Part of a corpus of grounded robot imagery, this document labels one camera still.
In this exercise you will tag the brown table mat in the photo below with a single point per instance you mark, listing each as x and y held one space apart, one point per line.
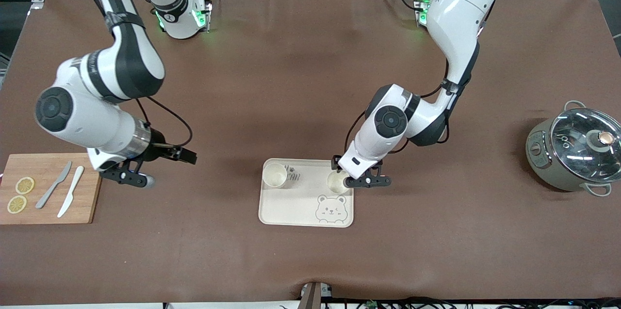
291 81

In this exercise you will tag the white plastic knife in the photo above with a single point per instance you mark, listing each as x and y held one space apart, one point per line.
72 190

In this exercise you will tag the grey plastic knife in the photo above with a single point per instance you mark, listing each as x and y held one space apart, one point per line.
54 185

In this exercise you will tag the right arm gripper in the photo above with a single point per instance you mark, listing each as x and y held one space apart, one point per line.
158 150

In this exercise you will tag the cream bear print tray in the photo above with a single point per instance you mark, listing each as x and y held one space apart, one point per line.
291 207

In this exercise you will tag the lemon slice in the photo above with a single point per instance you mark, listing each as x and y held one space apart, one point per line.
17 204
24 185

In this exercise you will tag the wooden cutting board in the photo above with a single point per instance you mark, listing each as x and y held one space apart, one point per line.
48 217

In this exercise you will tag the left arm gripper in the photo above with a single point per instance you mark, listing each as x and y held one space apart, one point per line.
335 163

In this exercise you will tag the table edge camera mount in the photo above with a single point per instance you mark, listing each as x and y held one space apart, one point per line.
310 299

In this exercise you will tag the glass pot lid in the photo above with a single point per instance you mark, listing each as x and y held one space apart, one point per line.
577 149

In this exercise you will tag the white IKEA cup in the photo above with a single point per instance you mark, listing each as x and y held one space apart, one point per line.
335 184
275 176

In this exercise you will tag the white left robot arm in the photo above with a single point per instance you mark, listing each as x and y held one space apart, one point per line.
456 8

